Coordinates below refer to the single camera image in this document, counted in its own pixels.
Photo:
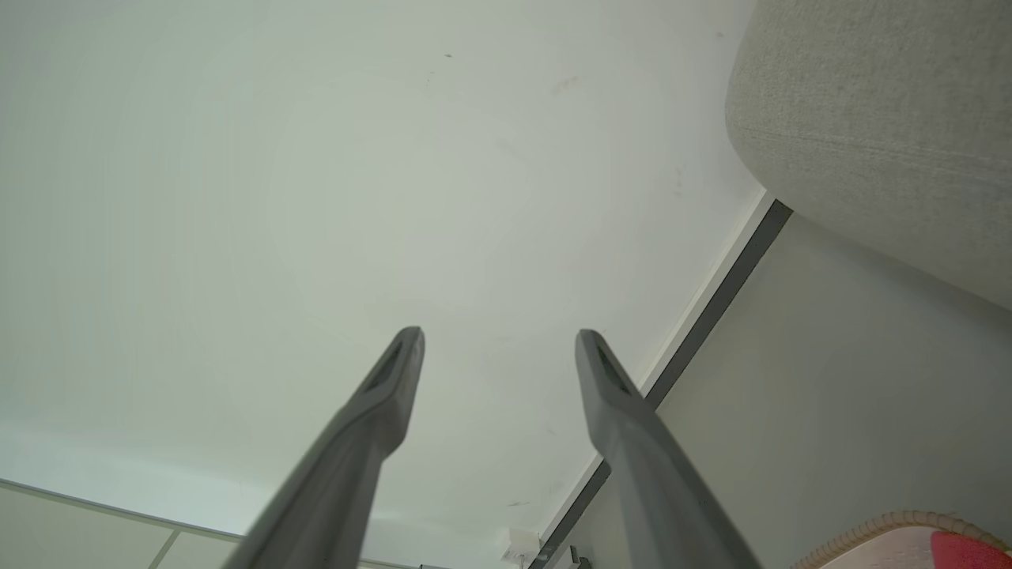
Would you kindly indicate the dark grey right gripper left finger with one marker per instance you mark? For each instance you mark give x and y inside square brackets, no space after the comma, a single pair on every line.
[348,466]

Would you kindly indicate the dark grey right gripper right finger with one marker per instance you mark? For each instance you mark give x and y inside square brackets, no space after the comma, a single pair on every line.
[648,482]

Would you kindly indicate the red garment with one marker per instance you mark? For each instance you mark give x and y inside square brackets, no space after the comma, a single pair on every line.
[968,553]

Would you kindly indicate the white perforated laundry basket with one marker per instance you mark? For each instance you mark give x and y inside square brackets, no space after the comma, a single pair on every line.
[862,528]

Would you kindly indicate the white cloth basket liner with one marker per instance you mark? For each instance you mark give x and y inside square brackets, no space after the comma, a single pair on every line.
[885,553]

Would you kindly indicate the black baseboard strip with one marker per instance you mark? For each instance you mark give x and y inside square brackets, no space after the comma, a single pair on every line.
[711,316]

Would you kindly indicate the grey fabric sofa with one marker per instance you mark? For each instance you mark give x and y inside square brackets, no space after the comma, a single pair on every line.
[885,118]

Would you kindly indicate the white wall junction box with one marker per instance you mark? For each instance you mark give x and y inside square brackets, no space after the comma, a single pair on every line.
[522,545]

